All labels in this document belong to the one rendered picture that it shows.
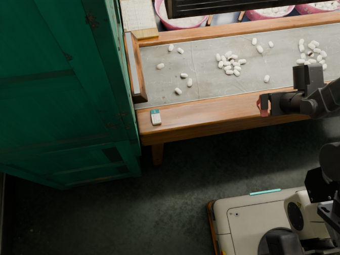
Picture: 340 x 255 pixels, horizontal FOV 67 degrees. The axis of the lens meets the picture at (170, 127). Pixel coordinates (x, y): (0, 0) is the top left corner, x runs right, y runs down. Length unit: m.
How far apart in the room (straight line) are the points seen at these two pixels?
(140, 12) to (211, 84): 0.47
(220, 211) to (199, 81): 0.72
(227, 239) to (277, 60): 0.93
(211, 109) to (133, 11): 0.59
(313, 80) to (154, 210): 1.30
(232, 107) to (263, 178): 0.89
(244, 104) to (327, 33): 0.61
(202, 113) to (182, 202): 0.82
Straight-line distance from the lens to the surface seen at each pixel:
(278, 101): 0.80
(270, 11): 1.49
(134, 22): 1.28
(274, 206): 1.59
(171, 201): 1.74
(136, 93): 0.98
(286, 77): 1.29
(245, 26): 1.35
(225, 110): 1.09
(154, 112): 1.03
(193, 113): 1.06
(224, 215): 1.50
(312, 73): 0.70
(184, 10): 0.93
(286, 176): 1.96
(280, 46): 1.38
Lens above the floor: 1.73
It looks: 70 degrees down
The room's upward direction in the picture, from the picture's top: 8 degrees clockwise
